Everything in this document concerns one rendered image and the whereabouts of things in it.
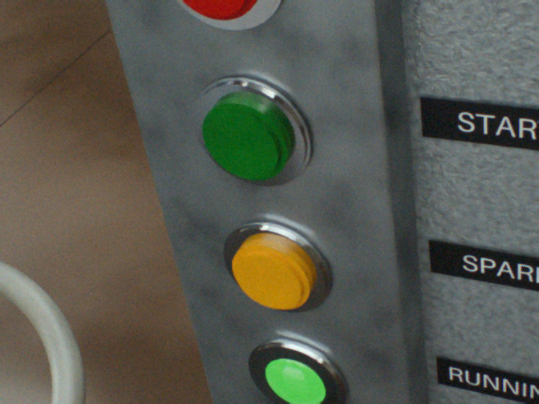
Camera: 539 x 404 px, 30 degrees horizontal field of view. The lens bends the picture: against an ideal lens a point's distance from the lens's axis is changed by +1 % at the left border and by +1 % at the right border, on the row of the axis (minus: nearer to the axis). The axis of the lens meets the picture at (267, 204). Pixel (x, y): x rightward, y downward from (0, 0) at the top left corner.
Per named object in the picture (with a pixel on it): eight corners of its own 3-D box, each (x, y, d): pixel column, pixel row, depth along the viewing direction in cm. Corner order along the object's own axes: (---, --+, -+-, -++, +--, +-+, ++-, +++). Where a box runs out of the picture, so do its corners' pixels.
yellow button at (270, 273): (324, 297, 32) (314, 235, 30) (311, 321, 31) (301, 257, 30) (250, 283, 33) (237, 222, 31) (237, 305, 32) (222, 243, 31)
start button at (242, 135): (304, 168, 29) (293, 91, 27) (290, 191, 28) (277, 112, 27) (223, 157, 30) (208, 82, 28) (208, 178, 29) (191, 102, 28)
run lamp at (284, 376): (341, 393, 35) (334, 345, 34) (326, 424, 34) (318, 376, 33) (278, 378, 36) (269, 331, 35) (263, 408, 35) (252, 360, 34)
